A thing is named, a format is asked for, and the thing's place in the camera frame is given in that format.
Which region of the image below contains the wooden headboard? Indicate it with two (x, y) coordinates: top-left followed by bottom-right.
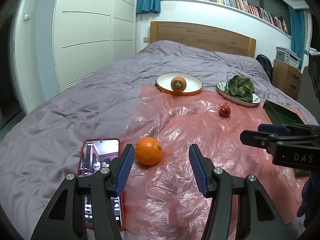
(150, 21), (256, 58)

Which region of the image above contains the white blue gloved hand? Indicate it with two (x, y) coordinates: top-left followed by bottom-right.
(297, 175), (319, 228)

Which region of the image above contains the row of books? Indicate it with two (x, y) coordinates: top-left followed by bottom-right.
(160, 0), (290, 34)

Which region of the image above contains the red apple with stem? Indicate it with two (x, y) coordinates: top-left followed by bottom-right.
(219, 103), (231, 118)

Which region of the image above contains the carrot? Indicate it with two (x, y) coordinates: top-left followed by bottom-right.
(171, 76), (187, 92)

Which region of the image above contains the wooden nightstand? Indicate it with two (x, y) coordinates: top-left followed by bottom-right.
(272, 59), (303, 100)

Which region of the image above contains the textured orange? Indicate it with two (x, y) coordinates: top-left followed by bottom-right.
(135, 137), (163, 166)

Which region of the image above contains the white oval dish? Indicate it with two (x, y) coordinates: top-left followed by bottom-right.
(216, 82), (261, 107)

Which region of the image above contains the right blue curtain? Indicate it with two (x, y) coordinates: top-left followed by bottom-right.
(289, 7), (312, 70)

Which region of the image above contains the green leafy cabbage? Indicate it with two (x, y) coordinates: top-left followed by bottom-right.
(227, 75), (255, 102)

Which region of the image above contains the red cased smartphone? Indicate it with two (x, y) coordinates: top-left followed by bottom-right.
(76, 138), (126, 231)

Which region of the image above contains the orange rimmed plate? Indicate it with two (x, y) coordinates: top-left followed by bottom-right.
(156, 73), (203, 96)

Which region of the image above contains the green rectangular tray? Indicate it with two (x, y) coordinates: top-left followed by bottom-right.
(263, 100), (304, 125)

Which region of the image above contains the black backpack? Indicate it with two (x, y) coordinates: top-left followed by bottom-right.
(255, 54), (273, 82)

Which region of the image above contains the white wardrobe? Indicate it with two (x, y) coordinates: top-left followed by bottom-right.
(53, 0), (137, 90)

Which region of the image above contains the pink plastic sheet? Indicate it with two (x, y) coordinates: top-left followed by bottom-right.
(122, 83), (309, 240)

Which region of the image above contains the grey office chair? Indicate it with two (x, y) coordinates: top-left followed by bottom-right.
(297, 66), (319, 112)

